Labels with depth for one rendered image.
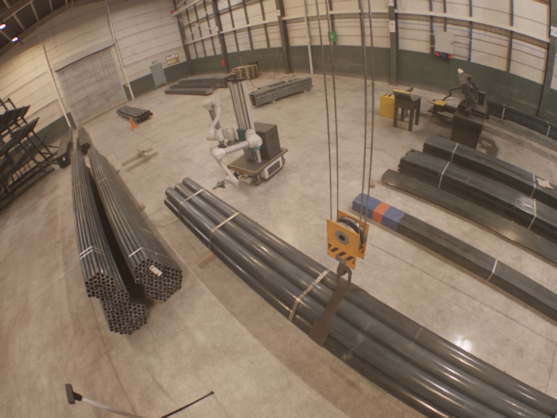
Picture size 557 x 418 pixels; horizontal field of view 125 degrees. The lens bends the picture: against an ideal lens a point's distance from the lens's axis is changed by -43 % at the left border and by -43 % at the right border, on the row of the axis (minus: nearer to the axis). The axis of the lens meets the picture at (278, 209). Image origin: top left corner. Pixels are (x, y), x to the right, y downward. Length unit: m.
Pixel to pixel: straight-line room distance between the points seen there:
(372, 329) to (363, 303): 0.24
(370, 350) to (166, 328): 2.15
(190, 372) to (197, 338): 0.38
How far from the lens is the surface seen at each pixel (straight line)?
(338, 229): 1.37
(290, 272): 2.27
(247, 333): 2.67
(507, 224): 4.13
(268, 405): 2.44
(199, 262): 3.26
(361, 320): 2.03
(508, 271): 3.44
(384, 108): 7.06
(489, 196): 4.03
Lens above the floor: 2.39
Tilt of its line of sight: 39 degrees down
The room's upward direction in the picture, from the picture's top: 11 degrees counter-clockwise
